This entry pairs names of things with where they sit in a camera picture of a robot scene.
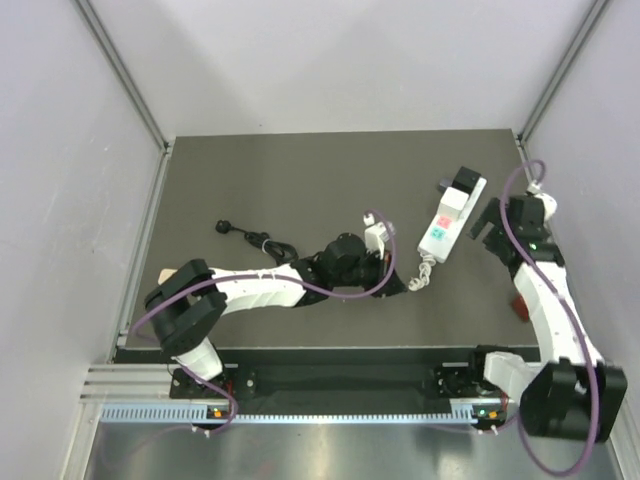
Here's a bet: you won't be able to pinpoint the white cube plug adapter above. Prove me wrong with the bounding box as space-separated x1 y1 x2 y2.
437 187 469 220

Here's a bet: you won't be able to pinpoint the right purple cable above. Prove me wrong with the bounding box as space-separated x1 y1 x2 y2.
501 159 601 475

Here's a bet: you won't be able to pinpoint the grey plug beside strip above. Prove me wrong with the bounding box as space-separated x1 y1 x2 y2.
437 179 452 193

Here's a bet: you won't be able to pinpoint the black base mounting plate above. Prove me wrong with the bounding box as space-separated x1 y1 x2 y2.
170 363 499 402

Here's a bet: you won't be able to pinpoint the left aluminium frame post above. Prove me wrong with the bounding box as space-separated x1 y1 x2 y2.
72 0 173 361

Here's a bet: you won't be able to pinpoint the black power cable with plug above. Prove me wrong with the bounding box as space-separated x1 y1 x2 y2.
215 219 300 266

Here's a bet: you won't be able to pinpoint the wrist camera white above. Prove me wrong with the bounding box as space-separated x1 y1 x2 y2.
526 181 558 223
363 213 396 251

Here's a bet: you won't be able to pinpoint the red cube plug adapter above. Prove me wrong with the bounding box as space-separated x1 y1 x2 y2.
510 295 530 322

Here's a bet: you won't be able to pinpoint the aluminium frame post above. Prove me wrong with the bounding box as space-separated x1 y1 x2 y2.
514 0 614 361
72 0 173 361

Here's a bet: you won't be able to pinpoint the right aluminium frame post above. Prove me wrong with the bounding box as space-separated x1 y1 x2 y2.
514 0 614 361

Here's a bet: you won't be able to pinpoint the white power strip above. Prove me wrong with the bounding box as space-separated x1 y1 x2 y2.
408 176 487 292

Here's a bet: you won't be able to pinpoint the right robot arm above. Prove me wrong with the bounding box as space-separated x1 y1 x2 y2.
466 194 628 443

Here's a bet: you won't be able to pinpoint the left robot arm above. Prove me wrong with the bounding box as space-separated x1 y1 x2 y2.
144 233 407 397

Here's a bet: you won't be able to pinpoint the black plug adapter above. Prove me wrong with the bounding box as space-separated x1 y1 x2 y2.
451 166 481 195

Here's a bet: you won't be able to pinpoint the wooden power strip red sockets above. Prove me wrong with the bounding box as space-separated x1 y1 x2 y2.
158 268 177 285

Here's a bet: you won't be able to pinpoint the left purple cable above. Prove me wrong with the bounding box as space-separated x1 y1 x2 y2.
99 209 399 451

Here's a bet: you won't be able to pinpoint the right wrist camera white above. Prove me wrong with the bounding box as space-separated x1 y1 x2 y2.
526 181 558 223

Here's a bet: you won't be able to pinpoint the purple cable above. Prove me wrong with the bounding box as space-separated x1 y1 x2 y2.
99 209 399 451
501 159 601 475

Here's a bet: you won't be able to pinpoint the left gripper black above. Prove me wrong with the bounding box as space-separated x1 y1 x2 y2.
330 246 407 298

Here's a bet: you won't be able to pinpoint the white slotted cable duct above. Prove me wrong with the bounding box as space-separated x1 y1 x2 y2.
100 400 506 426

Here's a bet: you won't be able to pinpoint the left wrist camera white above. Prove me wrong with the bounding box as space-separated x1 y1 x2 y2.
363 213 396 251

